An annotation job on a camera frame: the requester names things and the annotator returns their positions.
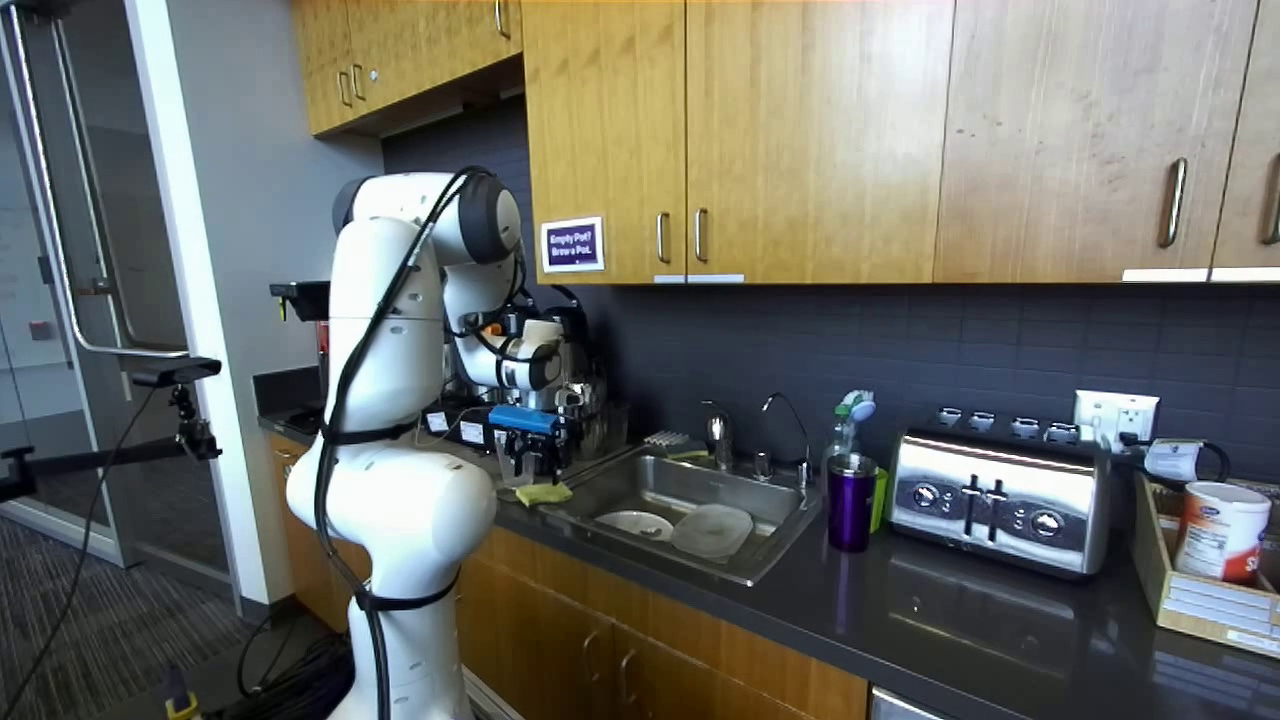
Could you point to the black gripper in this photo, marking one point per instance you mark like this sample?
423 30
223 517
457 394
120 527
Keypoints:
538 448

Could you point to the yellow sponge with blue side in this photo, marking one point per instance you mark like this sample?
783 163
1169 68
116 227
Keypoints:
547 497

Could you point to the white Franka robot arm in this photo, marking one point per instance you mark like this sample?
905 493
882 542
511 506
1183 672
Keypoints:
401 506

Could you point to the black dispenser stand with labels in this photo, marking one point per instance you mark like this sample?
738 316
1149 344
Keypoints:
594 425

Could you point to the stainless steel sink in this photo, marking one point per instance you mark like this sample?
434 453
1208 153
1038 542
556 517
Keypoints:
667 481

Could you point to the steel coffee dispenser black top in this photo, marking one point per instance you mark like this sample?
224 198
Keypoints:
566 321

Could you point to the chrome sink faucet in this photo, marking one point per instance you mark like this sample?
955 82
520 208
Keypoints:
716 441

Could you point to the purple and white sign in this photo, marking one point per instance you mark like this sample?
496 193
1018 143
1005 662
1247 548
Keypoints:
572 245

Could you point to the black gooseneck tap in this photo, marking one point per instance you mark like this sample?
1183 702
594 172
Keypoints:
807 467

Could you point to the purple tumbler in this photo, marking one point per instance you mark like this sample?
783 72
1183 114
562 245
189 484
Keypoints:
848 506

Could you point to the stainless steel dishwasher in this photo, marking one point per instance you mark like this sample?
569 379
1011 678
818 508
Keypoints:
902 706

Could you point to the silver toaster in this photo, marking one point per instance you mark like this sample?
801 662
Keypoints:
1003 506

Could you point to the small white canister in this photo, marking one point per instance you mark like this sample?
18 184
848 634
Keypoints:
1172 458

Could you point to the cardboard box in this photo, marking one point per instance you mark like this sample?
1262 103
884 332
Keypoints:
1203 605

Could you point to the white container with red print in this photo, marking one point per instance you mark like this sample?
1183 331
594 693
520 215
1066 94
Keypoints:
1223 527

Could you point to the blue wrist camera box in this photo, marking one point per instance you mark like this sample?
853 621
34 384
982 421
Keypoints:
520 421

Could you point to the black camera on stand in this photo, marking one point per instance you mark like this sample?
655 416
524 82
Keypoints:
306 298

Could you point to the black camera tripod arm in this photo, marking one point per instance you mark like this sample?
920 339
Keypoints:
173 370

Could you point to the wooden corner wall cabinet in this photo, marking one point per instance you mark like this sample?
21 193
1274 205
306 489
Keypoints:
401 52

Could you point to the wooden wall cabinets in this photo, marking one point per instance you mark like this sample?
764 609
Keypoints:
827 135

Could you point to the white wall outlet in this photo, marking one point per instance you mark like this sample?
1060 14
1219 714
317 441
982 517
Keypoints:
1116 416

